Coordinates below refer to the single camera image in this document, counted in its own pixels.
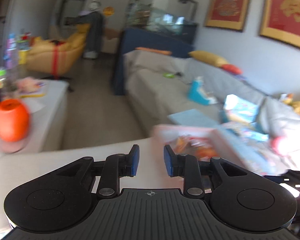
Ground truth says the pink cardboard box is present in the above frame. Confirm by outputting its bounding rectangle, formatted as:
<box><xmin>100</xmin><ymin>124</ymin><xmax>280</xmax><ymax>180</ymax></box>
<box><xmin>152</xmin><ymin>124</ymin><xmax>286</xmax><ymax>177</ymax></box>

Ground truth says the teal toy bag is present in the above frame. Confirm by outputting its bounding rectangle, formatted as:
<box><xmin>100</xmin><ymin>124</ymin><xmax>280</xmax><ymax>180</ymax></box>
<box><xmin>188</xmin><ymin>77</ymin><xmax>217</xmax><ymax>106</ymax></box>

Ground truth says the grey covered sofa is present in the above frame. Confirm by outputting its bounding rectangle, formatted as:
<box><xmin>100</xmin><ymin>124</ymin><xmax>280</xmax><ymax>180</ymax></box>
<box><xmin>123</xmin><ymin>50</ymin><xmax>300</xmax><ymax>138</ymax></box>

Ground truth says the white coffee table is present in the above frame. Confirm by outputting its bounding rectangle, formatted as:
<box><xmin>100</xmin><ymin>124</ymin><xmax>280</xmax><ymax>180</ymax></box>
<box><xmin>0</xmin><ymin>80</ymin><xmax>69</xmax><ymax>158</ymax></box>

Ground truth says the orange cushion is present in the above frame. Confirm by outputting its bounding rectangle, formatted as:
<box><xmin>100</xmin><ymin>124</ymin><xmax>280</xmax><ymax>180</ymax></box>
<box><xmin>222</xmin><ymin>64</ymin><xmax>243</xmax><ymax>75</ymax></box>

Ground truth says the yellow cushion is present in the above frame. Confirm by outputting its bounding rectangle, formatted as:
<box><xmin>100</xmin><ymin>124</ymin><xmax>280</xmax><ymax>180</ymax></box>
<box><xmin>189</xmin><ymin>50</ymin><xmax>228</xmax><ymax>67</ymax></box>

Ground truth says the orange pumpkin bucket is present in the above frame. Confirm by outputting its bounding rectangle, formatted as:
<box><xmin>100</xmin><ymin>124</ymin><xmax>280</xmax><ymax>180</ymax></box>
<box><xmin>0</xmin><ymin>99</ymin><xmax>30</xmax><ymax>142</ymax></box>

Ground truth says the pink plush toy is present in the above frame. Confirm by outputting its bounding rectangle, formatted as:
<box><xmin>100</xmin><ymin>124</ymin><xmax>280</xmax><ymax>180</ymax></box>
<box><xmin>17</xmin><ymin>77</ymin><xmax>45</xmax><ymax>94</ymax></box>

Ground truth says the dark blue cabinet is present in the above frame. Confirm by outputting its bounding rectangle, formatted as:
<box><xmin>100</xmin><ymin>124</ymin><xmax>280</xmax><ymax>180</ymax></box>
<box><xmin>111</xmin><ymin>27</ymin><xmax>194</xmax><ymax>95</ymax></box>

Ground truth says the yellow armchair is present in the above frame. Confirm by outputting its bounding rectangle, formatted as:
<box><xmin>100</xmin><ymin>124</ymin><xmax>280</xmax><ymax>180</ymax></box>
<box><xmin>25</xmin><ymin>23</ymin><xmax>90</xmax><ymax>79</ymax></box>

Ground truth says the colourful water bottle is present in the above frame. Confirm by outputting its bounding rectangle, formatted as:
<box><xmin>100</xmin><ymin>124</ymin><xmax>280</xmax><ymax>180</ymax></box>
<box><xmin>4</xmin><ymin>33</ymin><xmax>18</xmax><ymax>69</ymax></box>

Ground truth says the glass fish tank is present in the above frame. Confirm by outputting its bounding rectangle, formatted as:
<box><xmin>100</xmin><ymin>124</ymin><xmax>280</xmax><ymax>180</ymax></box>
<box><xmin>126</xmin><ymin>3</ymin><xmax>197</xmax><ymax>44</ymax></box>

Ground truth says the red framed wall picture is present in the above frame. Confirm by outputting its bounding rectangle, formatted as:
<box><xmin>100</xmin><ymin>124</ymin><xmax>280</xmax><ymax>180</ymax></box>
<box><xmin>204</xmin><ymin>0</ymin><xmax>250</xmax><ymax>32</ymax></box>

